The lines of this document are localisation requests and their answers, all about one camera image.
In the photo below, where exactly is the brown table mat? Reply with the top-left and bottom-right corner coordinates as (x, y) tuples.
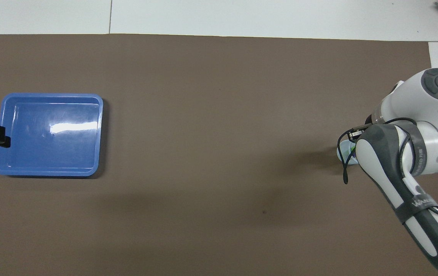
(0, 34), (438, 276)

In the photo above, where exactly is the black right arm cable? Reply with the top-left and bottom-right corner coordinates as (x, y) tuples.
(337, 117), (438, 227)

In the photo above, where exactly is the blue plastic tray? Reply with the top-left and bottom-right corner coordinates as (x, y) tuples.
(0, 93), (104, 177)

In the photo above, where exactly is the clear plastic cup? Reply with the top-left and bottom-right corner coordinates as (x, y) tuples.
(337, 139), (359, 165)

